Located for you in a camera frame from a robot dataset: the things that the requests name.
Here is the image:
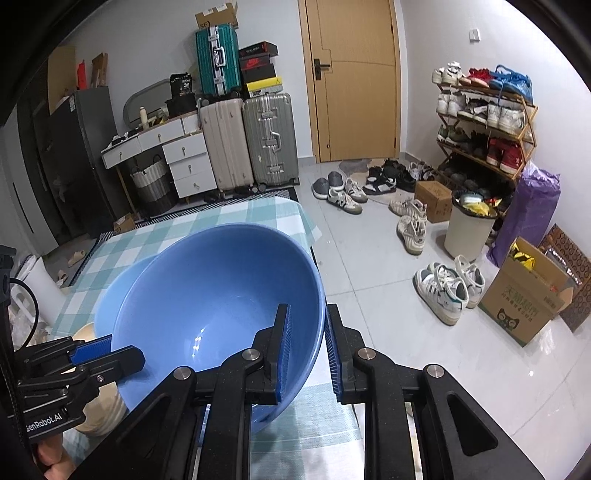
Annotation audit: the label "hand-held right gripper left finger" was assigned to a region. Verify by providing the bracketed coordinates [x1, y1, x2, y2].
[69, 303, 293, 480]

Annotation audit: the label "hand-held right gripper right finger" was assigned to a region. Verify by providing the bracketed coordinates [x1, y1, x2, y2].
[324, 304, 546, 480]

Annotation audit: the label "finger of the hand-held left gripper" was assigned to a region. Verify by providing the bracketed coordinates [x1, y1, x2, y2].
[14, 335, 114, 384]
[18, 346, 146, 400]

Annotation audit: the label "blue plastic bowl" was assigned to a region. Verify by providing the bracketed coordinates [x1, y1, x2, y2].
[93, 255, 158, 337]
[112, 223, 327, 425]

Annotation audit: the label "person's left hand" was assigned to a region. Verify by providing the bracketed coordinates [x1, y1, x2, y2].
[34, 436, 77, 480]

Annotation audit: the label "white electric kettle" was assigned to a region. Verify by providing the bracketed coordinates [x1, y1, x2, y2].
[9, 255, 63, 333]

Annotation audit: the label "teal checked tablecloth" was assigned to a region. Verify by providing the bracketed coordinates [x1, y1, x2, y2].
[48, 191, 365, 480]

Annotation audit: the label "white sneaker green trim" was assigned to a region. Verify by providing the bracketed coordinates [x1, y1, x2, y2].
[413, 263, 464, 326]
[455, 255, 486, 309]

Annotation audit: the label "scattered sneakers and slippers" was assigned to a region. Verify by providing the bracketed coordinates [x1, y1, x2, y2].
[311, 158, 437, 216]

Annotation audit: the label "woven laundry basket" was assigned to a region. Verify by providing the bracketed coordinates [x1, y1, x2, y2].
[129, 159, 174, 213]

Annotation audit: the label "cream trash bin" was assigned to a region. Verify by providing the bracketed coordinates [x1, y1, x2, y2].
[444, 191, 502, 259]

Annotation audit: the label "small plain cardboard box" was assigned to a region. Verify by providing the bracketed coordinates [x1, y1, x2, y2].
[414, 180, 455, 223]

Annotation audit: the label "printed cardboard box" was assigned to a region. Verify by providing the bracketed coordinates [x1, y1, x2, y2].
[478, 236, 578, 348]

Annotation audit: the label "grey doormat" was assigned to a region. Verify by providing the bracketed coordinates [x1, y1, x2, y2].
[339, 158, 377, 175]

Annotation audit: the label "black refrigerator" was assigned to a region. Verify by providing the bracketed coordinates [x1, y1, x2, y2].
[14, 85, 127, 247]

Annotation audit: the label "white drawer cabinet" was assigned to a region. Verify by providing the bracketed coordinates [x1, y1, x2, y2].
[161, 133, 218, 197]

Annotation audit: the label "silver suitcase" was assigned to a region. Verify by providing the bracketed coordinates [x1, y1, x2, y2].
[242, 92, 300, 188]

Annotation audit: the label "yellow packet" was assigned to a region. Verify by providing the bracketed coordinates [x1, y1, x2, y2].
[510, 249, 536, 273]

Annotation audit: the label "beige suitcase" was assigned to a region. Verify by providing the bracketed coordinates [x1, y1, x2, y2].
[198, 97, 256, 192]

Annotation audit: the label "white dressing table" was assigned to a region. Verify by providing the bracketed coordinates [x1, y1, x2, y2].
[102, 113, 204, 217]

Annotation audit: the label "purple plastic bag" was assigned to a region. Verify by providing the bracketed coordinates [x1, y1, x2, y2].
[487, 161, 561, 268]

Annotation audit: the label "oval mirror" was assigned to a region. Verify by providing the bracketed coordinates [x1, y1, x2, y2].
[123, 78, 171, 127]

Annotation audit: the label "brown patterned box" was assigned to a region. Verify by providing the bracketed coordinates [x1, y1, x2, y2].
[538, 224, 591, 333]

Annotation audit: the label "yellow black shoebox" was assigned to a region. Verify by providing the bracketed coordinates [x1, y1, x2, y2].
[245, 75, 283, 99]

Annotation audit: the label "wooden door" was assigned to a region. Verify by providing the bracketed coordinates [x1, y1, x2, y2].
[298, 0, 402, 163]

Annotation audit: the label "black bag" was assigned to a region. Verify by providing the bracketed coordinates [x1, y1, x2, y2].
[166, 73, 199, 116]

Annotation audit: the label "flat cardboard sheet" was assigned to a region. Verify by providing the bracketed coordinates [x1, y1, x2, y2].
[46, 46, 77, 116]

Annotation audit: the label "plain black shoebox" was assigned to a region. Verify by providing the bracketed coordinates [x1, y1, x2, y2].
[241, 67, 277, 86]

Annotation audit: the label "narrow brown box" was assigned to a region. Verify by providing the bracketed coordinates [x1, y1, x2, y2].
[90, 52, 110, 88]

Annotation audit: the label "shoe rack with shoes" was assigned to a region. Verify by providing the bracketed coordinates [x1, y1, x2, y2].
[431, 60, 536, 195]

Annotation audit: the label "teal suitcase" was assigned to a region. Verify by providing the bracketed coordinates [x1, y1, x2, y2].
[195, 24, 242, 99]

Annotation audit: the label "black shoebox red stripe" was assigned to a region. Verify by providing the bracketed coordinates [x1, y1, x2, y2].
[239, 41, 279, 59]

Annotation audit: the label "brown cardboard box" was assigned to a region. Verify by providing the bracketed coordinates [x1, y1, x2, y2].
[195, 2, 239, 31]

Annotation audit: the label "black cable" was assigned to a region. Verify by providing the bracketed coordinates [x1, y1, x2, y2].
[8, 277, 40, 347]

